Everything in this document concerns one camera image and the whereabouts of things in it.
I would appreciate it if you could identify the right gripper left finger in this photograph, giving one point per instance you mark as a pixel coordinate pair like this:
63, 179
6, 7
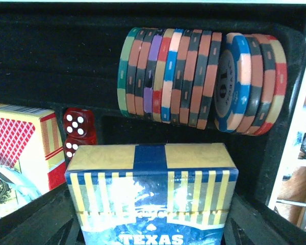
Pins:
50, 219

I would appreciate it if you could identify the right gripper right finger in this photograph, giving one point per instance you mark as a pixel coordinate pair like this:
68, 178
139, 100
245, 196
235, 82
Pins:
252, 222

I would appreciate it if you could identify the blue gold card deck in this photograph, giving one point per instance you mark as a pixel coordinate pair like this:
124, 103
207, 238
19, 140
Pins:
152, 194

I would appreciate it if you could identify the clear dealer puck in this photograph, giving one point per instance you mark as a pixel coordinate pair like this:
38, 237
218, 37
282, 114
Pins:
17, 190

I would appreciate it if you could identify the red die lower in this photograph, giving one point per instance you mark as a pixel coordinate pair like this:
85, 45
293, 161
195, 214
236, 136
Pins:
74, 149

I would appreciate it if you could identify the red die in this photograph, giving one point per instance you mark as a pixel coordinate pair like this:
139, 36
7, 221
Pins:
79, 123
74, 149

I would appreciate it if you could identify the red playing card deck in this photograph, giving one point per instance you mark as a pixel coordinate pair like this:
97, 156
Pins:
30, 142

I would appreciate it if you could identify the red die upper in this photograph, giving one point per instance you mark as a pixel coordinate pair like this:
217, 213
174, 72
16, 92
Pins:
79, 123

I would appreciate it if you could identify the poker chips in case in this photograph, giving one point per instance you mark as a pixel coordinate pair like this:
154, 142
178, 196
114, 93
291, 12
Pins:
183, 77

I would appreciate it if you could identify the aluminium poker case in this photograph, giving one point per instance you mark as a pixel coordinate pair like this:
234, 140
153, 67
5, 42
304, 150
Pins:
61, 55

